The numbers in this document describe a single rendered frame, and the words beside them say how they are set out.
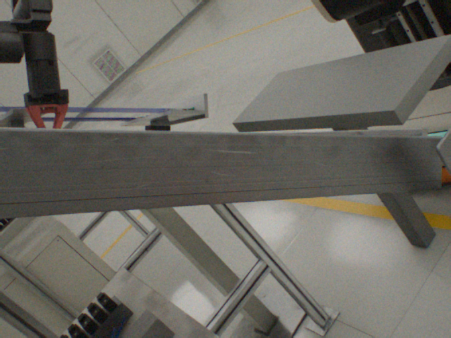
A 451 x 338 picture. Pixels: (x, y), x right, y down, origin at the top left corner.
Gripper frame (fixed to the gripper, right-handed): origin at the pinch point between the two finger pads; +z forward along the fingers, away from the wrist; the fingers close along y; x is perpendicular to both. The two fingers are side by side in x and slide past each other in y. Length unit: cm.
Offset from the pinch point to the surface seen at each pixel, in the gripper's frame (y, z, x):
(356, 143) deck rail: 60, 2, 18
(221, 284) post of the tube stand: -27, 49, 49
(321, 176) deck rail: 60, 4, 14
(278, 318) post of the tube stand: -26, 65, 69
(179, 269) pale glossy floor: -103, 68, 70
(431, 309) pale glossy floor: 19, 52, 86
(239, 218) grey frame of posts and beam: -9, 25, 47
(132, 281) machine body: 0.2, 31.3, 13.1
